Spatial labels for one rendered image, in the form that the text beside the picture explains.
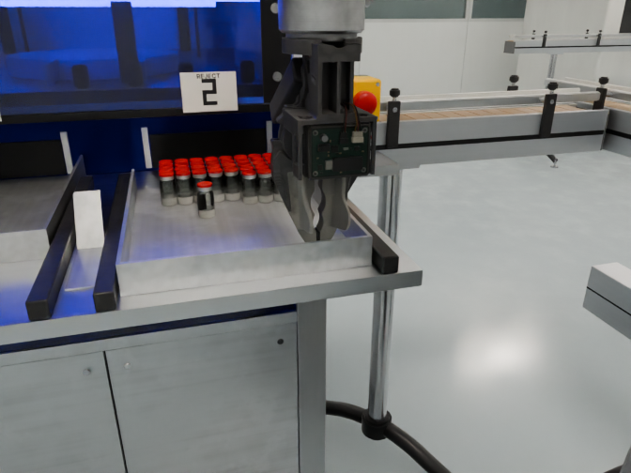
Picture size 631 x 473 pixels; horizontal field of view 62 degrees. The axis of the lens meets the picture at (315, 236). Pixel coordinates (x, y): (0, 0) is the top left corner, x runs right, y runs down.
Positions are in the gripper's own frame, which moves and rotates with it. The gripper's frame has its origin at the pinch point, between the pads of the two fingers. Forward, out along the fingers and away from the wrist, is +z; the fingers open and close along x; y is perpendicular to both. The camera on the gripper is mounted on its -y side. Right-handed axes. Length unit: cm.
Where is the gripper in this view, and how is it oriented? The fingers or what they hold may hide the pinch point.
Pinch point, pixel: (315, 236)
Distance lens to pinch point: 56.4
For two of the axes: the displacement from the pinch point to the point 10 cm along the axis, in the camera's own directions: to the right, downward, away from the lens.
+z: 0.0, 9.2, 3.9
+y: 2.7, 3.8, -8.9
